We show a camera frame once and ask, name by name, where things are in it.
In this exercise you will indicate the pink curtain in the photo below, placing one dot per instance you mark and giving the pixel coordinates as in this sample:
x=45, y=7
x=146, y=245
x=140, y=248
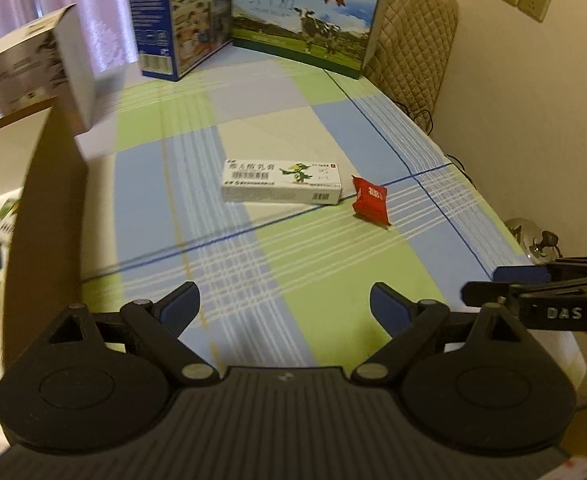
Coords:
x=98, y=10

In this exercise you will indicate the white appliance box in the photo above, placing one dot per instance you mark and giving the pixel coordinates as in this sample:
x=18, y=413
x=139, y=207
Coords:
x=73, y=70

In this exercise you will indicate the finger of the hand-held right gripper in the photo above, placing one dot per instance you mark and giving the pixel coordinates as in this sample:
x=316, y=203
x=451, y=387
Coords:
x=521, y=275
x=488, y=294

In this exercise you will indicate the dark blue milk carton box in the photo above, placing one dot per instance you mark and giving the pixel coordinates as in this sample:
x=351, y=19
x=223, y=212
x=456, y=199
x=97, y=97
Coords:
x=158, y=20

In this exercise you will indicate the brown storage box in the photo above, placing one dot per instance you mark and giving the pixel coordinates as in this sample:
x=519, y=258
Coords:
x=48, y=210

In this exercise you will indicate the light blue milk carton box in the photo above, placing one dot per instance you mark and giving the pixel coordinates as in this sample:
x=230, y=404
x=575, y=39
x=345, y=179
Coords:
x=283, y=10

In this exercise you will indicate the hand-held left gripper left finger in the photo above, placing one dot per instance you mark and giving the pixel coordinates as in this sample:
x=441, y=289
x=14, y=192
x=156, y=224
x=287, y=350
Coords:
x=181, y=307

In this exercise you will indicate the white ointment box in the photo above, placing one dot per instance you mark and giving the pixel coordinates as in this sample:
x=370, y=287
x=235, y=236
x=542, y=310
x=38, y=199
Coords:
x=273, y=180

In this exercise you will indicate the beige quilted chair cover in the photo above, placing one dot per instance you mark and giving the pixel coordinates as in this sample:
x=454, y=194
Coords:
x=413, y=50

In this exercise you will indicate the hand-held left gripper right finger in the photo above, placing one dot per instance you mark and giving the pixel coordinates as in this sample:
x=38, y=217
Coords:
x=391, y=307

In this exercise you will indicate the checked tablecloth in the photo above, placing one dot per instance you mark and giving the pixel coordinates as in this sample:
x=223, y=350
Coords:
x=298, y=260

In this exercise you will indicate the steel kettle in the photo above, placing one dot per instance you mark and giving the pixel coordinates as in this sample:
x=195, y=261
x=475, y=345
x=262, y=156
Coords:
x=528, y=240

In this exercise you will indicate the red candy packet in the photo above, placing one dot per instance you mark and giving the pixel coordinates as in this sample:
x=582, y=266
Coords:
x=371, y=202

